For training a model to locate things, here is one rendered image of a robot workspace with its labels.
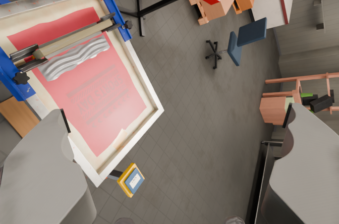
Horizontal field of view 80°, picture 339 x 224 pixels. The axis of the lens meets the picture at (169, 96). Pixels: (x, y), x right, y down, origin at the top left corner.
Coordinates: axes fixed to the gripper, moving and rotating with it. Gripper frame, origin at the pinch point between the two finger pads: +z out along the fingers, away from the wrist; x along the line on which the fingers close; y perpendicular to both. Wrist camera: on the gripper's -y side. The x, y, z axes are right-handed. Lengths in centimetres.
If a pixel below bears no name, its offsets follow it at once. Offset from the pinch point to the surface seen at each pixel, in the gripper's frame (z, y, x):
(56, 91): 63, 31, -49
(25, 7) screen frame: 70, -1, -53
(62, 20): 81, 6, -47
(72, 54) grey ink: 76, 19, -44
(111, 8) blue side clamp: 100, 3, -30
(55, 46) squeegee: 63, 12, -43
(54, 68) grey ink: 67, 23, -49
